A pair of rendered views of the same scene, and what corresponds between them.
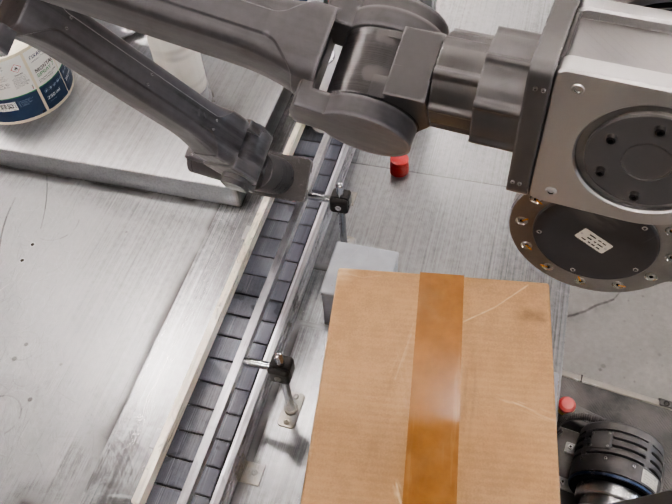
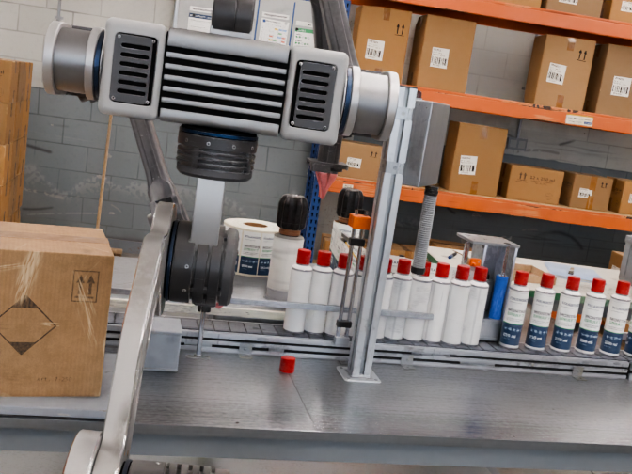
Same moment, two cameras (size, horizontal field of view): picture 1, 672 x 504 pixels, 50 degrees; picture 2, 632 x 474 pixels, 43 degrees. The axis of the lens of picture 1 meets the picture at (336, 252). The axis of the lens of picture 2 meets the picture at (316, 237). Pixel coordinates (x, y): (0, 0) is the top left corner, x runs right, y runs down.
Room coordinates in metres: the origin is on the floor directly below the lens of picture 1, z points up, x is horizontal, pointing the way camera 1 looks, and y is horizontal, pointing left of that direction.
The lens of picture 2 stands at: (-0.02, -1.59, 1.45)
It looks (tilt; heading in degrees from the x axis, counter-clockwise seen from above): 10 degrees down; 57
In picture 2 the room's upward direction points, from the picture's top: 8 degrees clockwise
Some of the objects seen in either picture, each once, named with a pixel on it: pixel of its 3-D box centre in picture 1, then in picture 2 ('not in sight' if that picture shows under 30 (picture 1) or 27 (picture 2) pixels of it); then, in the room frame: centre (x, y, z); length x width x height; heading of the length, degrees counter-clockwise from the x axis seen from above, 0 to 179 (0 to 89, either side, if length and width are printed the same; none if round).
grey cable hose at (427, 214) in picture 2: not in sight; (424, 229); (1.21, -0.18, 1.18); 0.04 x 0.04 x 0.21
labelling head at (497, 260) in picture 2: not in sight; (480, 287); (1.51, -0.09, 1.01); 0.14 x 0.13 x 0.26; 160
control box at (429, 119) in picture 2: not in sight; (414, 141); (1.16, -0.15, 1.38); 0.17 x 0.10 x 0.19; 35
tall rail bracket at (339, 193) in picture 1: (328, 216); (200, 320); (0.75, 0.01, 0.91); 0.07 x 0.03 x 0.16; 70
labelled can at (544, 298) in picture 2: not in sight; (541, 311); (1.62, -0.22, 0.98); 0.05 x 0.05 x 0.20
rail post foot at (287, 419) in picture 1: (291, 408); not in sight; (0.46, 0.09, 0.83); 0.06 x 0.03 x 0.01; 159
